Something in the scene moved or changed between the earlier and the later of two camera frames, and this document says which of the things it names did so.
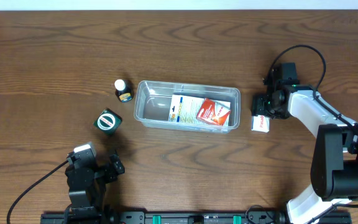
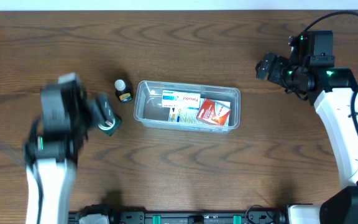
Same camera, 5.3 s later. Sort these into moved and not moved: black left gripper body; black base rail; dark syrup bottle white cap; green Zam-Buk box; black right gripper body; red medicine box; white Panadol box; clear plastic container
Moved: black right gripper body; white Panadol box; black left gripper body
Not moved: dark syrup bottle white cap; clear plastic container; black base rail; green Zam-Buk box; red medicine box
